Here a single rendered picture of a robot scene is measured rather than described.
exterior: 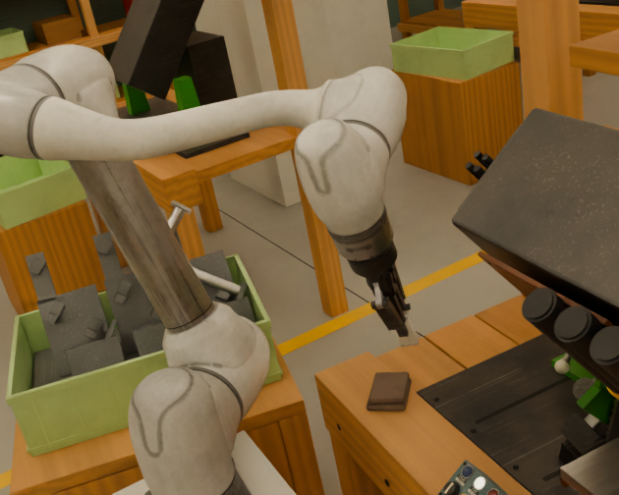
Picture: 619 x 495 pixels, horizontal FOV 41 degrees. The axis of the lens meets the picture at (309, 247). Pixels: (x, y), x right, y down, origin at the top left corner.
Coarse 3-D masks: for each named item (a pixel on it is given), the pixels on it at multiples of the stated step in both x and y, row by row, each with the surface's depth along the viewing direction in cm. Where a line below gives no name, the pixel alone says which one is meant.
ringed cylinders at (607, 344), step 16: (544, 288) 83; (528, 304) 83; (544, 304) 82; (560, 304) 82; (528, 320) 82; (544, 320) 81; (560, 320) 79; (576, 320) 78; (592, 320) 77; (560, 336) 78; (576, 336) 77; (592, 336) 77; (608, 336) 75; (576, 352) 79; (592, 352) 75; (608, 352) 74; (592, 368) 87; (608, 368) 74; (608, 384) 90
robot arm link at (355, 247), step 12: (384, 216) 120; (372, 228) 118; (384, 228) 120; (336, 240) 121; (348, 240) 119; (360, 240) 119; (372, 240) 120; (384, 240) 121; (348, 252) 121; (360, 252) 121; (372, 252) 121
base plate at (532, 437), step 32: (512, 352) 177; (544, 352) 175; (448, 384) 171; (480, 384) 169; (512, 384) 167; (544, 384) 165; (448, 416) 162; (480, 416) 160; (512, 416) 158; (544, 416) 157; (480, 448) 152; (512, 448) 151; (544, 448) 149; (544, 480) 142
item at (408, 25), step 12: (408, 12) 815; (432, 12) 829; (444, 12) 818; (456, 12) 808; (408, 24) 811; (420, 24) 797; (432, 24) 780; (444, 24) 771; (456, 24) 762; (408, 36) 823; (516, 36) 690; (588, 72) 636
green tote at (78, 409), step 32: (32, 320) 223; (256, 320) 218; (32, 352) 226; (160, 352) 192; (64, 384) 188; (96, 384) 190; (128, 384) 192; (32, 416) 189; (64, 416) 191; (96, 416) 193; (32, 448) 192
